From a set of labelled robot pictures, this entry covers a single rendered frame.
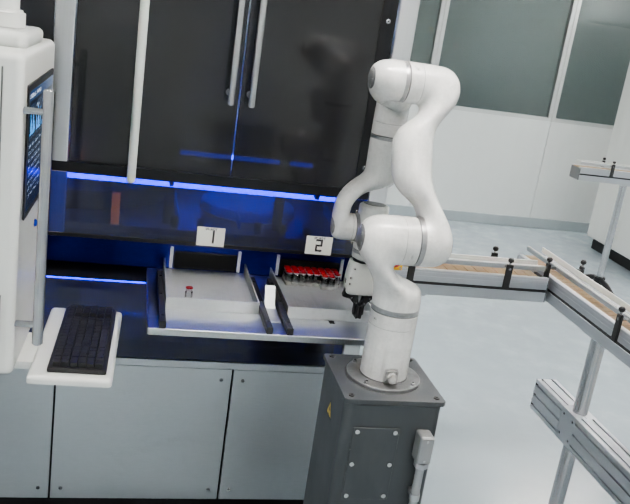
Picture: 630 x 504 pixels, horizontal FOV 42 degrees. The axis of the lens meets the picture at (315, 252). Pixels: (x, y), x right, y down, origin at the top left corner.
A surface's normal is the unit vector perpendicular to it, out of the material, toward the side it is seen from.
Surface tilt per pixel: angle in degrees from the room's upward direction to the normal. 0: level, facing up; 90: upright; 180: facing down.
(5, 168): 90
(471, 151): 90
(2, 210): 90
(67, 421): 90
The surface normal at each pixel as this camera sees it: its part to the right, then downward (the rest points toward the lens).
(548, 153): 0.19, 0.31
